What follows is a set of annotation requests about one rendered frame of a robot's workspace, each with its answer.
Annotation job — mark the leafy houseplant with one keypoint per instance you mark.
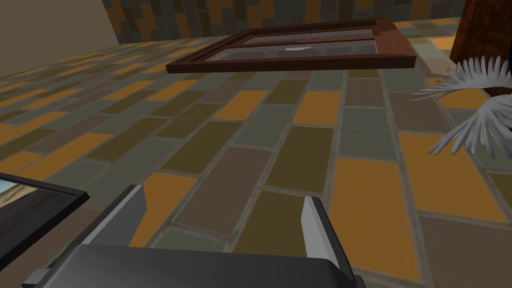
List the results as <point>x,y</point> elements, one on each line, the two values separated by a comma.
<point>476,104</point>

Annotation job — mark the dark brown wooden table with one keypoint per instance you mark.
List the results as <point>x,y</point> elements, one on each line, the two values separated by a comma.
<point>482,32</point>

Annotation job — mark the black framed picture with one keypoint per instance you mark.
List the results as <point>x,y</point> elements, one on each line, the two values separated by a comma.
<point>28,216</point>

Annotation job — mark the brown framed window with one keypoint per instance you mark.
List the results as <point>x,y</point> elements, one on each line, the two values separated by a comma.
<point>304,63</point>

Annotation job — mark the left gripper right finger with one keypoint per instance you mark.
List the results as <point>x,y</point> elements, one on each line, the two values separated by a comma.
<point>320,230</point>

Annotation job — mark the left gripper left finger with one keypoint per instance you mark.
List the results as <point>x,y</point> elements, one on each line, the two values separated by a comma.
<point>116,220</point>

